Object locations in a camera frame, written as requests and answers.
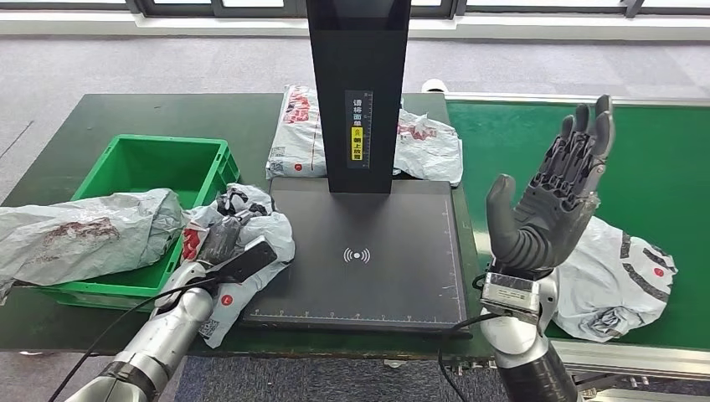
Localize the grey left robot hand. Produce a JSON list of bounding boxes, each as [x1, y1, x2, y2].
[[197, 209, 257, 269]]

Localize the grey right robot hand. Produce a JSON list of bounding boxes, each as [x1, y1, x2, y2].
[[486, 94, 616, 273]]

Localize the grey parcel bag red print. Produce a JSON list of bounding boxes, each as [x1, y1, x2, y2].
[[182, 183, 296, 350]]

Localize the grey parcel bag black stripes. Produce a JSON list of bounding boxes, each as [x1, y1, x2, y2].
[[546, 216, 679, 344]]

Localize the large grey parcel bag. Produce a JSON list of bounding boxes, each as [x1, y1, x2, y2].
[[0, 188, 186, 306]]

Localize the green conveyor belt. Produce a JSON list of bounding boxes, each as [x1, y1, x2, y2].
[[446, 101, 710, 351]]

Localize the flat white red-print parcel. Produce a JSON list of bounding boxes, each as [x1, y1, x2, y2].
[[265, 84, 329, 180]]

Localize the crumpled white red-print parcel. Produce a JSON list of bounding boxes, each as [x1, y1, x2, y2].
[[392, 108, 464, 188]]

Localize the black inbound scanner machine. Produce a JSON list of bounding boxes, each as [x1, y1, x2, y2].
[[242, 0, 473, 338]]

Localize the green plastic crate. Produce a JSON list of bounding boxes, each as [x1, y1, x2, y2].
[[39, 134, 241, 313]]

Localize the dark green table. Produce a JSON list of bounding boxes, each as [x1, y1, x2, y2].
[[0, 93, 496, 359]]

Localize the black yellow instruction label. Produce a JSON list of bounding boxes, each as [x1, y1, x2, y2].
[[344, 90, 373, 169]]

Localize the white window sill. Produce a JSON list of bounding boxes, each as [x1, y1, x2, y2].
[[0, 9, 710, 42]]

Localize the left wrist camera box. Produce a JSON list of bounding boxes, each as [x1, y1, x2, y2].
[[213, 237, 279, 286]]

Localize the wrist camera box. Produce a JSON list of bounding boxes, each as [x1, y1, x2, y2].
[[213, 237, 279, 286], [479, 271, 543, 327]]

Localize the aluminium conveyor frame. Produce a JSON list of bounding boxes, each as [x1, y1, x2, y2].
[[441, 90, 710, 402]]

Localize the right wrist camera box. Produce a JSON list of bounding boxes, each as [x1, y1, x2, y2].
[[479, 271, 543, 327]]

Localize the black left wrist camera cable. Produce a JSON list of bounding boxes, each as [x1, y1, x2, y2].
[[47, 276, 219, 402]]

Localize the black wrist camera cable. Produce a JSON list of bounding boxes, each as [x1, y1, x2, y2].
[[436, 271, 501, 402], [47, 276, 219, 402]]

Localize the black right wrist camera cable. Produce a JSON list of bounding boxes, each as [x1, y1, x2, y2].
[[436, 271, 501, 402]]

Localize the dark window frame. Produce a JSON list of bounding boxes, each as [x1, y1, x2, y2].
[[0, 0, 710, 20]]

